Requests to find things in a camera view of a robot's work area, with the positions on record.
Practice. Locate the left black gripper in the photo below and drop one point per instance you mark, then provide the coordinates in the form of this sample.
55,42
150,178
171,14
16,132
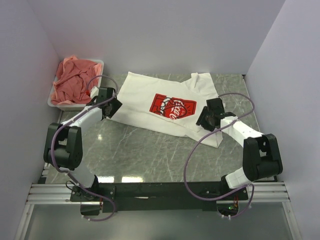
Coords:
117,104

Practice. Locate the aluminium rail frame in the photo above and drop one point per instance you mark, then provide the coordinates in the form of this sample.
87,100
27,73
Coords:
58,194

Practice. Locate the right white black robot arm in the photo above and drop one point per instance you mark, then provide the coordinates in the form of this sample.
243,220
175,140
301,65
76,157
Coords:
261,156

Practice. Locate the white plastic bin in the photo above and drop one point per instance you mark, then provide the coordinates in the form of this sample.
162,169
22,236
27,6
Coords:
73,106

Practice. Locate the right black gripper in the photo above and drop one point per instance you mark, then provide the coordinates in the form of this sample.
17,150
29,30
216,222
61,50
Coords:
201,118

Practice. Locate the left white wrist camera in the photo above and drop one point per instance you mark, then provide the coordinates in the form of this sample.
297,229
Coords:
93,92

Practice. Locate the white t shirt red print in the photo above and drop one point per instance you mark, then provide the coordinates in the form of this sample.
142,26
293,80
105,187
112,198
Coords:
165,106

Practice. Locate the pink t shirt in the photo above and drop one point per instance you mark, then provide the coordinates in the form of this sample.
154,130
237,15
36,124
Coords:
75,79

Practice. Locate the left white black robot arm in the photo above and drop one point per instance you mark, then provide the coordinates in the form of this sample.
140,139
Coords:
64,145

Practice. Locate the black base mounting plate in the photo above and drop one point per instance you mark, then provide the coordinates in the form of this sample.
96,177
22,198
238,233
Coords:
143,196

